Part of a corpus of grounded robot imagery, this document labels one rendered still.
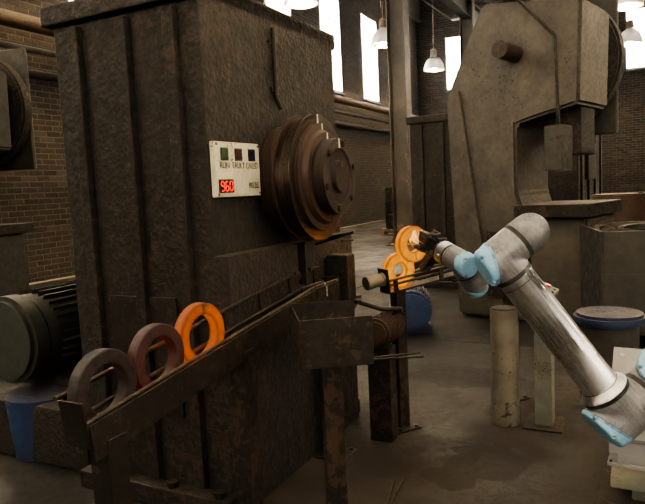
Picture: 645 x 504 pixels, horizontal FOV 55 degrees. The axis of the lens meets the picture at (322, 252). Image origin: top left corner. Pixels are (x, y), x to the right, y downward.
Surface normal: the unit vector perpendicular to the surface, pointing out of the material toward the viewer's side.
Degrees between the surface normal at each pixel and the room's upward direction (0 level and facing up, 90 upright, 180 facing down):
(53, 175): 90
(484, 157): 90
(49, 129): 90
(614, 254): 90
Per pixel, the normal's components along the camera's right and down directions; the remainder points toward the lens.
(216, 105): 0.89, 0.00
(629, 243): -0.21, 0.11
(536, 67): -0.65, 0.11
